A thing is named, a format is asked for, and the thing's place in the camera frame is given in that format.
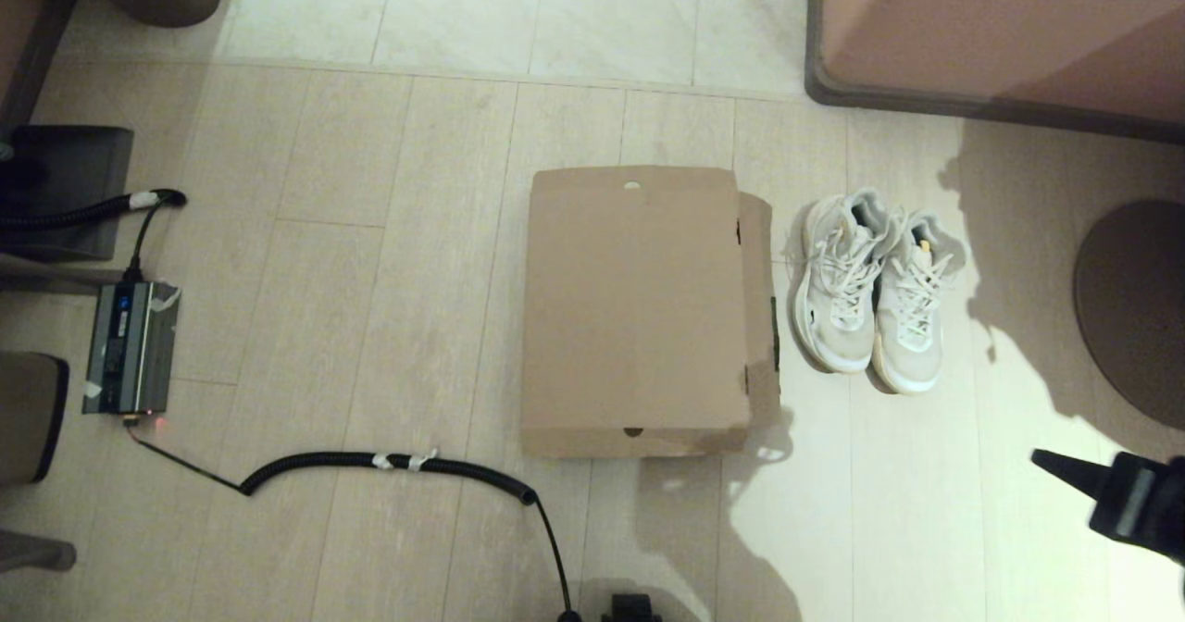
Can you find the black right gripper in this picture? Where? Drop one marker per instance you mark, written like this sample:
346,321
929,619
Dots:
1148,506

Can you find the white sneaker with yellow tag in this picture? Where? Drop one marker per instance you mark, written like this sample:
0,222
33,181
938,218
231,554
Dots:
912,354

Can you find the white lace-up sneaker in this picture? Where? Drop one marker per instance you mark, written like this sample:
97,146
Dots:
838,326

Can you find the brown cardboard shoe box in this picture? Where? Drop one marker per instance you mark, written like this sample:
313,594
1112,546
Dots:
629,317

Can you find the grey power supply box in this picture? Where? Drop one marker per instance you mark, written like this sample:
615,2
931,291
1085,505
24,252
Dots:
130,349

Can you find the dark brown round base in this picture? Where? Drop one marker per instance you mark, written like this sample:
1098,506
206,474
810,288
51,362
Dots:
1139,307

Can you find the pink sofa with grey base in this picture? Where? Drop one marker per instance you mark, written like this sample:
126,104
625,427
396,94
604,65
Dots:
1000,20

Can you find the grey furniture foot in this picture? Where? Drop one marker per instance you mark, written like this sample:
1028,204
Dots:
32,553

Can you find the dark brown padded seat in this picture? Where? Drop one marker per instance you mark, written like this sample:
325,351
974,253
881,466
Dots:
28,418

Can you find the dark grey square stand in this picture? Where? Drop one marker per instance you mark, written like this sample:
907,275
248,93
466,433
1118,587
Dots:
74,159

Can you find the small black robot mount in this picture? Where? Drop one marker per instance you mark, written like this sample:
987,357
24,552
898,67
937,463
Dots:
631,609

